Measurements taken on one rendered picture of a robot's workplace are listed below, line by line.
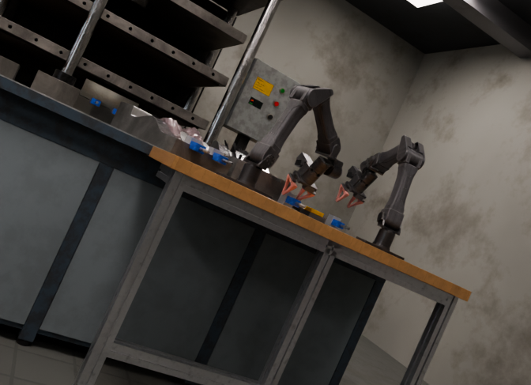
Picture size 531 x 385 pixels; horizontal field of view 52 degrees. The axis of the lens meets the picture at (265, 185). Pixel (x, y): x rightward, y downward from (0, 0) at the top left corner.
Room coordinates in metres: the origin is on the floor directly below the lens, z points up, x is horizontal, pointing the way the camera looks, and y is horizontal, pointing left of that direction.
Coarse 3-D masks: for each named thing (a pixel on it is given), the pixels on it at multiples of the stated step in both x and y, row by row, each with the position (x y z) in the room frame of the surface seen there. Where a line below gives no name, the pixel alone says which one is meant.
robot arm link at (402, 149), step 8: (400, 144) 2.16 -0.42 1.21; (408, 144) 2.12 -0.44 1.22; (416, 144) 2.19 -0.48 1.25; (384, 152) 2.31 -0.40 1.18; (392, 152) 2.25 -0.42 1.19; (400, 152) 2.13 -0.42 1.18; (408, 152) 2.09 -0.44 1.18; (376, 160) 2.33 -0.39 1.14; (384, 160) 2.29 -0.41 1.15; (392, 160) 2.26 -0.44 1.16; (400, 160) 2.11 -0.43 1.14; (424, 160) 2.11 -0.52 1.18; (376, 168) 2.36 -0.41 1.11; (384, 168) 2.34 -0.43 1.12
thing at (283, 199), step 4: (288, 192) 2.10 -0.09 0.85; (280, 196) 2.12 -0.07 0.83; (284, 196) 2.10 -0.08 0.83; (288, 196) 2.09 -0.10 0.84; (292, 196) 2.12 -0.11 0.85; (296, 196) 2.13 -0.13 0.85; (280, 200) 2.12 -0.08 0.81; (284, 200) 2.10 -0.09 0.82; (288, 200) 2.09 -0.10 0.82; (292, 200) 2.07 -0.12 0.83; (296, 200) 2.08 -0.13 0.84; (284, 204) 2.10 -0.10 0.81; (288, 204) 2.12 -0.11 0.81; (292, 204) 2.07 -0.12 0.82; (296, 204) 2.07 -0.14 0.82; (300, 204) 2.06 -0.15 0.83
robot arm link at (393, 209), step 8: (416, 152) 2.12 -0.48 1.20; (408, 160) 2.09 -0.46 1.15; (416, 160) 2.10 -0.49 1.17; (400, 168) 2.11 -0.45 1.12; (408, 168) 2.09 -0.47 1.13; (416, 168) 2.10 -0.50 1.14; (400, 176) 2.10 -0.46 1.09; (408, 176) 2.09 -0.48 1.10; (400, 184) 2.08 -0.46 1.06; (408, 184) 2.08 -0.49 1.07; (392, 192) 2.11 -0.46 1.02; (400, 192) 2.07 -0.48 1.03; (392, 200) 2.07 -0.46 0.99; (400, 200) 2.07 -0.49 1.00; (384, 208) 2.09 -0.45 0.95; (392, 208) 2.05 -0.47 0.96; (400, 208) 2.06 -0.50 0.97; (392, 216) 2.05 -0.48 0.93; (400, 216) 2.06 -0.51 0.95; (384, 224) 2.05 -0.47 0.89; (392, 224) 2.05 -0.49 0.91; (400, 224) 2.05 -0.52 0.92
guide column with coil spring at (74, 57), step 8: (96, 0) 2.49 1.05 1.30; (104, 0) 2.49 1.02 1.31; (96, 8) 2.49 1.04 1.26; (104, 8) 2.52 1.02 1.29; (88, 16) 2.49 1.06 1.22; (96, 16) 2.49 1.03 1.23; (88, 24) 2.49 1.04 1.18; (96, 24) 2.51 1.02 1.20; (80, 32) 2.49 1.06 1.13; (88, 32) 2.49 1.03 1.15; (80, 40) 2.48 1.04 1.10; (88, 40) 2.51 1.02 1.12; (72, 48) 2.49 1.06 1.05; (80, 48) 2.49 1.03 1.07; (72, 56) 2.48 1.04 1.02; (80, 56) 2.50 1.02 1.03; (64, 64) 2.49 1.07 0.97; (72, 64) 2.49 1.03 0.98; (64, 72) 2.48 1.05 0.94; (72, 72) 2.50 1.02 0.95
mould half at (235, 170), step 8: (216, 144) 2.35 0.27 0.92; (224, 152) 2.30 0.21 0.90; (232, 160) 2.11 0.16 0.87; (240, 160) 2.07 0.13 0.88; (232, 168) 2.08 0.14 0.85; (240, 168) 2.08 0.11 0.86; (232, 176) 2.07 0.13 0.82; (264, 176) 2.12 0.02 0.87; (256, 184) 2.11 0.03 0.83; (264, 184) 2.13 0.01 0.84; (272, 184) 2.14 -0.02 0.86; (280, 184) 2.15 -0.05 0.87; (288, 184) 2.17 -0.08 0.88; (264, 192) 2.13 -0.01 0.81; (272, 192) 2.15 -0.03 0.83; (280, 192) 2.16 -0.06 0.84
